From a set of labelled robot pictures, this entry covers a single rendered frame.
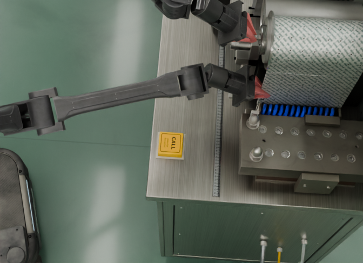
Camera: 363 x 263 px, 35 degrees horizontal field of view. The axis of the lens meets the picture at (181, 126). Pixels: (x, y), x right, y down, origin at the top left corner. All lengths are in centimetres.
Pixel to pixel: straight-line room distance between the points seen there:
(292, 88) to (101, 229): 129
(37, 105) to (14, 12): 174
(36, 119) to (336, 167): 79
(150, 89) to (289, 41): 36
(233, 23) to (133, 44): 161
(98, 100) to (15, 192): 107
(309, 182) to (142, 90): 52
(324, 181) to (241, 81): 35
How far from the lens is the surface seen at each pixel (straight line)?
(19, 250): 228
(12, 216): 241
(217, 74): 150
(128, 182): 263
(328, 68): 150
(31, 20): 310
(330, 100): 165
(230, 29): 138
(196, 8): 132
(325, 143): 163
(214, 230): 199
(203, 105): 177
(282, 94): 160
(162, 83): 145
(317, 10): 159
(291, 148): 161
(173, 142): 169
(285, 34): 143
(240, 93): 155
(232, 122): 176
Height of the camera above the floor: 248
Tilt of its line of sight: 66 degrees down
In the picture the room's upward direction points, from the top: 2 degrees clockwise
